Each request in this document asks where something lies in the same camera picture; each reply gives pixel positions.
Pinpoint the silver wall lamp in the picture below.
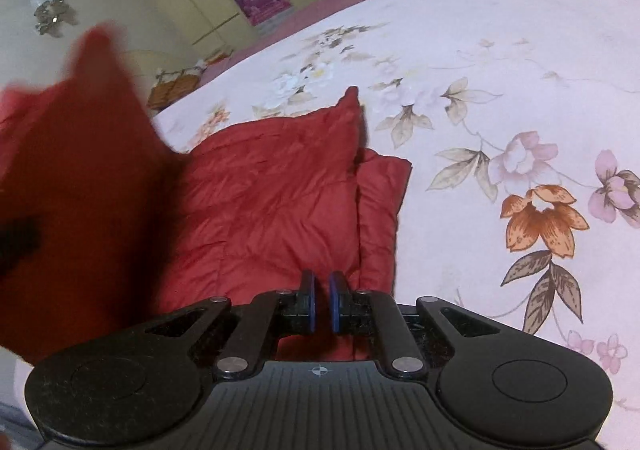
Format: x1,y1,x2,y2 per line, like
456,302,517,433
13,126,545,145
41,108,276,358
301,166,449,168
29,0,81,38

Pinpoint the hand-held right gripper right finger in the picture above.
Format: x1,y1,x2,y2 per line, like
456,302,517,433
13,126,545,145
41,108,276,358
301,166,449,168
328,270,502,382

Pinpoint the striped brown pillow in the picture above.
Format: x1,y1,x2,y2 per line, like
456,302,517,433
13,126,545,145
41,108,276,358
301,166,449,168
147,60,207,111

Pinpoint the red down jacket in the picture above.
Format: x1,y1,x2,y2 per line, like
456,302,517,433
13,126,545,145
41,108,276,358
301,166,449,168
0,22,414,366

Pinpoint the floral pink bed sheet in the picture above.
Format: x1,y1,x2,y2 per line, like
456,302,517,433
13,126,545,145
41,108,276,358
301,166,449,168
0,0,640,450

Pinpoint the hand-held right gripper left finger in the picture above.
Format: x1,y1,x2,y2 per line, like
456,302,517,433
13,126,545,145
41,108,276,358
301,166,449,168
144,270,318,382

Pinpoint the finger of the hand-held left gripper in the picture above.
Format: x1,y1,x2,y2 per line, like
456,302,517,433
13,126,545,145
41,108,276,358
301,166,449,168
0,216,43,277

